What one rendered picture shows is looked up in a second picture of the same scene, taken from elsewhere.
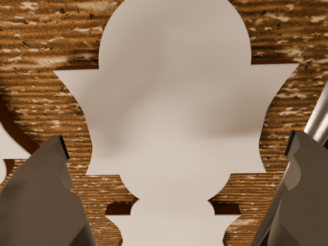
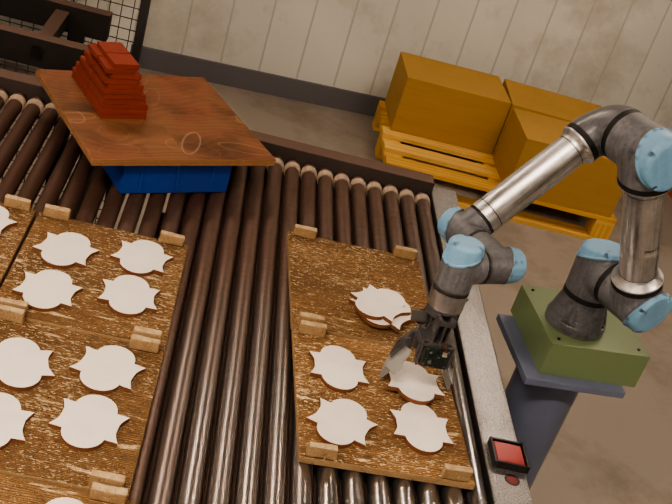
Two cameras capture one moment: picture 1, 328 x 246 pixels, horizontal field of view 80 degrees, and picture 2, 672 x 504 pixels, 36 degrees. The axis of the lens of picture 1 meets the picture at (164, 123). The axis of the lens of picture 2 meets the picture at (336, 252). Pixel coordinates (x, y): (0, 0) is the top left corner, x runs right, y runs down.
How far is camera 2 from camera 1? 2.19 m
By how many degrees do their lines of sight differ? 95
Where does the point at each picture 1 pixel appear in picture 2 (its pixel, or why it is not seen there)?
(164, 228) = (417, 420)
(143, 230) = (407, 420)
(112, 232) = (389, 429)
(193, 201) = (425, 399)
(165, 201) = (415, 397)
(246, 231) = (459, 441)
